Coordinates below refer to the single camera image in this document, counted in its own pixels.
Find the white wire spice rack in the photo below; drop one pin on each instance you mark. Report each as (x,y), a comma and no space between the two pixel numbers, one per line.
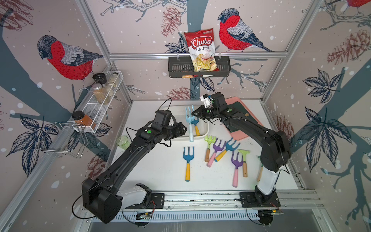
(97,111)

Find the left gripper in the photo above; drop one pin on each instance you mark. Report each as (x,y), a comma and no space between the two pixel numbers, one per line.
(179,130)

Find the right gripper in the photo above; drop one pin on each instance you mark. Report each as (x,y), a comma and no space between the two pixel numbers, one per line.
(200,112)

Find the pink tray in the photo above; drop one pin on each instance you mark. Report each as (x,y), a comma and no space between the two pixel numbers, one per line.
(237,134)

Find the orange spice jar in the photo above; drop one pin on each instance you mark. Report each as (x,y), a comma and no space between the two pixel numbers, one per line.
(81,118)

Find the green rake wooden handle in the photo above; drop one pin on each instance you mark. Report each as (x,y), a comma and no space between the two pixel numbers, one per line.
(210,140)

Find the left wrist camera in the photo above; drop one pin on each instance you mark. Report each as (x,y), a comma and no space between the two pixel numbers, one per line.
(163,117)

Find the dark green cloth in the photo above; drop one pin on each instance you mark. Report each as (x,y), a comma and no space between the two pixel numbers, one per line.
(241,108)

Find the purple rake pink handle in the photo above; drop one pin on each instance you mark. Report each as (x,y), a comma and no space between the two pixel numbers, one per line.
(237,163)
(217,146)

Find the blue claw rake yellow handle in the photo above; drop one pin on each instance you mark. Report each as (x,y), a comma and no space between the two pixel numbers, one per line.
(195,122)

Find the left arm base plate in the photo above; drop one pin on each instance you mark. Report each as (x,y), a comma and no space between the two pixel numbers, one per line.
(151,201)

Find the black wall basket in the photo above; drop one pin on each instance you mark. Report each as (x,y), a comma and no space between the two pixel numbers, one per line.
(182,66)

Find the teal rake yellow handle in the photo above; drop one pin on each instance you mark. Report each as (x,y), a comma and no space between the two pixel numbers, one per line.
(228,147)

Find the green plastic cup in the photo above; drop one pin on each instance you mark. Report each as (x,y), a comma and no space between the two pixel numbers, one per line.
(123,142)

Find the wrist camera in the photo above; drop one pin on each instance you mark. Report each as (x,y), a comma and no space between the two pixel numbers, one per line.
(163,117)
(215,100)

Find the Chuba cassava chips bag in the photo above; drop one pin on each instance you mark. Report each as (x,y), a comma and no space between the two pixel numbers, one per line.
(202,50)

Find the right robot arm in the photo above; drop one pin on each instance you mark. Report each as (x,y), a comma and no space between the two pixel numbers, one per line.
(275,145)

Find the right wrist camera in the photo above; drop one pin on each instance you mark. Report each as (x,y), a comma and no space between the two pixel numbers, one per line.
(215,100)

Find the purple rake pink handle lower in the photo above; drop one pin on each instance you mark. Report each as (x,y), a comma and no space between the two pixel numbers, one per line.
(237,163)

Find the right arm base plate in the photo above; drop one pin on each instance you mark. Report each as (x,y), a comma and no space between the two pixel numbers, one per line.
(252,199)

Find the clear spice jar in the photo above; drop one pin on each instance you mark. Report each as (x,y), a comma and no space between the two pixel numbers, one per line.
(114,80)

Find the silver lid spice jar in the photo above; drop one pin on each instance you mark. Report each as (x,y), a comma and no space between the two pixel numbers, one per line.
(100,93)

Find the wire cup holder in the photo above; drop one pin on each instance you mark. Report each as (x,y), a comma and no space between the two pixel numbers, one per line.
(72,140)

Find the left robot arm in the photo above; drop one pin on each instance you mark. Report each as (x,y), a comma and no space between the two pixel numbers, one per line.
(100,195)

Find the black lid spice jar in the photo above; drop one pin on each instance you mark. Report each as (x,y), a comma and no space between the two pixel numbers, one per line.
(100,78)

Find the white storage box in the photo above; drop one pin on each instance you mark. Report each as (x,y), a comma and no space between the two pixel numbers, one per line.
(179,113)

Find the light blue rake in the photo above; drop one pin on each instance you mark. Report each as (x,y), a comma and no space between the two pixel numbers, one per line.
(189,119)

